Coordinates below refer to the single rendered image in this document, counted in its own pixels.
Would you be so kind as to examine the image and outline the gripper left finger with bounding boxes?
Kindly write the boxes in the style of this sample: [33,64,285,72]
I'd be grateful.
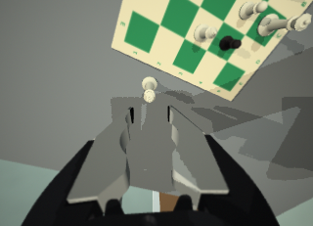
[21,107,134,226]

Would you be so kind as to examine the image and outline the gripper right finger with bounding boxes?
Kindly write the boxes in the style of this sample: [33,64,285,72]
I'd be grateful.
[167,105,280,226]

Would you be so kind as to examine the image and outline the green and cream chessboard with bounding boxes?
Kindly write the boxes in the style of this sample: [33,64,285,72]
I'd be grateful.
[112,0,313,101]

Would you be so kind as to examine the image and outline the black chess pawn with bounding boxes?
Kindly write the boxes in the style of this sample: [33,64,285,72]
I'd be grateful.
[219,36,242,51]

